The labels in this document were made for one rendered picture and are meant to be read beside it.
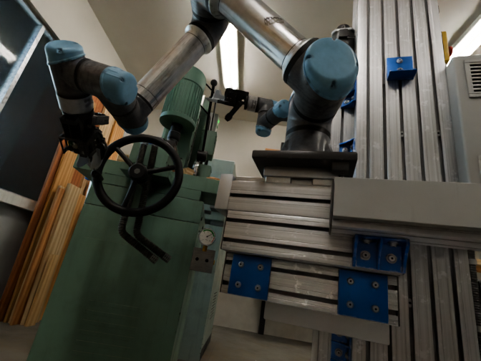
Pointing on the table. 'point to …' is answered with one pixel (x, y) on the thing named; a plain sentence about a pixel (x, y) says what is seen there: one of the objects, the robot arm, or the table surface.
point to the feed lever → (206, 128)
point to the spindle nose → (175, 132)
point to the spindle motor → (185, 102)
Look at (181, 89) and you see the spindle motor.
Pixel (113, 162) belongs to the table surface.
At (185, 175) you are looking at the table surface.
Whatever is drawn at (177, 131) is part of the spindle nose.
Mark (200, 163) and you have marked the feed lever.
